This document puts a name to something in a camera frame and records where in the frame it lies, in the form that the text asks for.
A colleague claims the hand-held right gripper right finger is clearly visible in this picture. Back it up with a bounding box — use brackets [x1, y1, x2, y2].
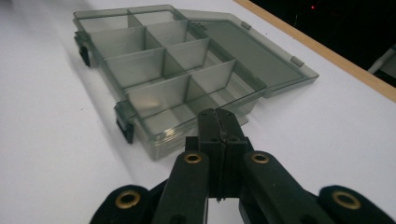
[217, 107, 336, 224]

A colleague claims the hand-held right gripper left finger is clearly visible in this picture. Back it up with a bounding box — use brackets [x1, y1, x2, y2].
[152, 107, 225, 224]

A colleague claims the smoky clear plastic organizer box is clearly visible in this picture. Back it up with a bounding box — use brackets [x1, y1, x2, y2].
[73, 4, 320, 162]

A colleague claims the wooden table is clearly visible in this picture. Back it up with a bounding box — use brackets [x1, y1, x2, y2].
[233, 0, 396, 104]

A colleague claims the white board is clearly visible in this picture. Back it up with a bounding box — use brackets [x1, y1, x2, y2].
[0, 0, 396, 224]

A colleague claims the grey metal desk frame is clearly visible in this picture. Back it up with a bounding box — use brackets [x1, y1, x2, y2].
[367, 43, 396, 89]

